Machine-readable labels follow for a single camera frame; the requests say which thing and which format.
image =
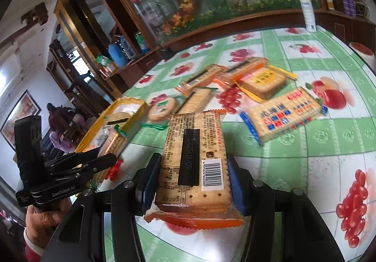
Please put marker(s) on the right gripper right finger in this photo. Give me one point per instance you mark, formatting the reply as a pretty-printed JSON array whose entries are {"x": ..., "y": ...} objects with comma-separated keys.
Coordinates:
[{"x": 285, "y": 225}]

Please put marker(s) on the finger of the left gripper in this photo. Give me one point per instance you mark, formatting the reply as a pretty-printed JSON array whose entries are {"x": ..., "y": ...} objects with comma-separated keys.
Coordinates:
[{"x": 88, "y": 167}]

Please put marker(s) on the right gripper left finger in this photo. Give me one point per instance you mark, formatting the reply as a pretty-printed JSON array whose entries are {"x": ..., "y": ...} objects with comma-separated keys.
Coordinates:
[{"x": 81, "y": 234}]

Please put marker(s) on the orange biscuit pack barcode side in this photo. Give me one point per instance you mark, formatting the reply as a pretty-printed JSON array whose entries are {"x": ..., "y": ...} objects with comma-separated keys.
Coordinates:
[{"x": 194, "y": 188}]

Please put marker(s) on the blue red biscuit pack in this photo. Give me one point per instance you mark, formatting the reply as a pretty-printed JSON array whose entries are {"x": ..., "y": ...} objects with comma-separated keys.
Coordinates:
[{"x": 281, "y": 114}]

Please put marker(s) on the round green biscuit pack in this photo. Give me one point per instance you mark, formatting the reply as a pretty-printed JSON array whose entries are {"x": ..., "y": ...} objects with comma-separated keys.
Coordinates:
[{"x": 161, "y": 110}]

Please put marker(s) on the yellow egg yolk biscuit pack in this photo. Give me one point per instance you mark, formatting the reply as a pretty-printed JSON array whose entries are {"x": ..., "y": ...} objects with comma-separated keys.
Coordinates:
[{"x": 262, "y": 84}]

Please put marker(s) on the left hand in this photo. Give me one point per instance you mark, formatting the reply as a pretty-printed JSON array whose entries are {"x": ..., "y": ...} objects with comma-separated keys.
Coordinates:
[{"x": 39, "y": 224}]

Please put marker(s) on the seated person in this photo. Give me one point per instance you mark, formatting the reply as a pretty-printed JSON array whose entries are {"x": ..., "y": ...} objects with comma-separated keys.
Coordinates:
[{"x": 59, "y": 119}]

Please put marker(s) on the yellow tray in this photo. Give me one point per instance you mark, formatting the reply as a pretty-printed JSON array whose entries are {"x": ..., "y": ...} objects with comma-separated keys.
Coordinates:
[{"x": 128, "y": 113}]

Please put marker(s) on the fruit pattern green tablecloth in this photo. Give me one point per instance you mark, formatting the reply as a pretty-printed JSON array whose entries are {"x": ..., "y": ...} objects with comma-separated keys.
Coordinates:
[{"x": 331, "y": 158}]

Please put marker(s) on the blue thermos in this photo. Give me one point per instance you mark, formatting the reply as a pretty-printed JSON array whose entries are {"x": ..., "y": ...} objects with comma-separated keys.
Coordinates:
[{"x": 117, "y": 55}]

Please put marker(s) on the clear green square biscuit pack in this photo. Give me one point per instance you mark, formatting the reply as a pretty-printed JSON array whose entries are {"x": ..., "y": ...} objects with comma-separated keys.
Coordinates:
[{"x": 197, "y": 100}]

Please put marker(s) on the orange biscuit pack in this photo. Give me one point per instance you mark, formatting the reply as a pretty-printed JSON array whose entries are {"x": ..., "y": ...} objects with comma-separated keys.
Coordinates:
[
  {"x": 200, "y": 79},
  {"x": 227, "y": 78}
]

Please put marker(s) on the orange biscuit pack back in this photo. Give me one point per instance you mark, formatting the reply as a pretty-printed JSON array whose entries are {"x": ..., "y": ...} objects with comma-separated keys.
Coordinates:
[{"x": 200, "y": 79}]

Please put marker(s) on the flower glass partition cabinet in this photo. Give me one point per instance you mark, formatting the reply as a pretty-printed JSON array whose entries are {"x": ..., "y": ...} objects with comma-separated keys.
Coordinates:
[{"x": 223, "y": 0}]

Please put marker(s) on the white spray bottle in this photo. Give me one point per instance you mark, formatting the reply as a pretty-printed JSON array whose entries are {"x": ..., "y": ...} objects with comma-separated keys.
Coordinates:
[{"x": 309, "y": 15}]

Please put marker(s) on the purple bottles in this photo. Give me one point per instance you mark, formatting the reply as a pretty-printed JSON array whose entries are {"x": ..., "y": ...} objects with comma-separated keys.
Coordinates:
[{"x": 349, "y": 7}]

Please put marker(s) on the framed wall picture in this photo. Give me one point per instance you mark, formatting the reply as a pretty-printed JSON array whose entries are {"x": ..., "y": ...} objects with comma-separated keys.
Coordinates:
[{"x": 25, "y": 106}]

